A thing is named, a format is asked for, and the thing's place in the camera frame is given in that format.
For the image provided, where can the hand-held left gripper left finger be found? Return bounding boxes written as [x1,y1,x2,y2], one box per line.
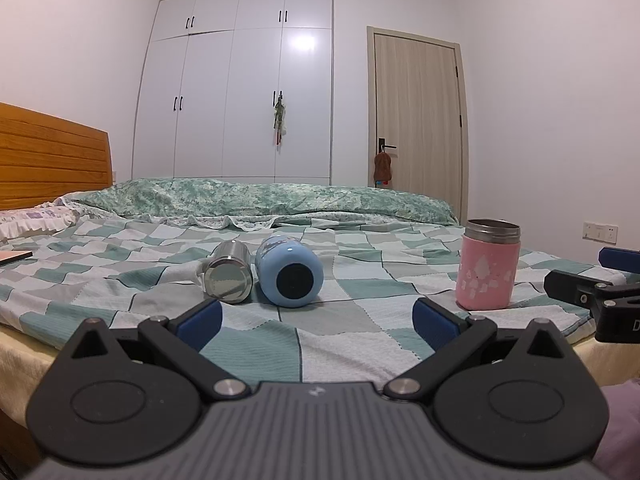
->
[60,298,252,402]

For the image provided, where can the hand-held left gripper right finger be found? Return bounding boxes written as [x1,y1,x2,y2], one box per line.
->
[382,297,577,403]

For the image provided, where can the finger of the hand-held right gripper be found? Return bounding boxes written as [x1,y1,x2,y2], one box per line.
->
[598,247,640,289]
[543,269,640,311]

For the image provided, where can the silver steel cup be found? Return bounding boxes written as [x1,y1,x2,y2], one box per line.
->
[202,240,255,305]

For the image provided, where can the blue bottle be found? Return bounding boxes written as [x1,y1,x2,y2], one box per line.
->
[254,233,321,308]

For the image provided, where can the pink cup with steel rim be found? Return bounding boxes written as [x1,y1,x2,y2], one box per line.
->
[454,218,521,311]

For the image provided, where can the checkered green bedsheet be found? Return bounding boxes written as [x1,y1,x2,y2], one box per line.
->
[0,214,640,387]

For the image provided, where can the person's purple clothing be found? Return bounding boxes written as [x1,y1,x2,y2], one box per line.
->
[594,379,640,480]

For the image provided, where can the green floral quilt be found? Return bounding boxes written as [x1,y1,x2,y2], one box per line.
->
[69,177,460,234]

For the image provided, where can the brown hanging pouch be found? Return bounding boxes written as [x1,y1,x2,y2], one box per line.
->
[373,152,394,189]

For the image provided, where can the yellow mattress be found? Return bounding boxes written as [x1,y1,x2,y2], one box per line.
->
[0,324,68,463]

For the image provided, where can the dark phone on bed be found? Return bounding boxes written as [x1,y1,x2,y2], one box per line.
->
[0,249,34,268]

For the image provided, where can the floral pillow with frill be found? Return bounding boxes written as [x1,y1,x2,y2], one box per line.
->
[0,202,82,242]

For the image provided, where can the beige wooden door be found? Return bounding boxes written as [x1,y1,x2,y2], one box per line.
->
[366,25,469,224]

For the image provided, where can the hanging tassel ornament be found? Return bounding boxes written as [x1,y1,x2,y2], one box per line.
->
[271,90,290,149]

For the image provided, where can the wooden headboard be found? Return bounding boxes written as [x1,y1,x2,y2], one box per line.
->
[0,102,114,211]

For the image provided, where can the white wardrobe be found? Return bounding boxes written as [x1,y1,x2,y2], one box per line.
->
[130,0,335,187]

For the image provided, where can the white wall socket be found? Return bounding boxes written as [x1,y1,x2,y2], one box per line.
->
[582,220,620,245]

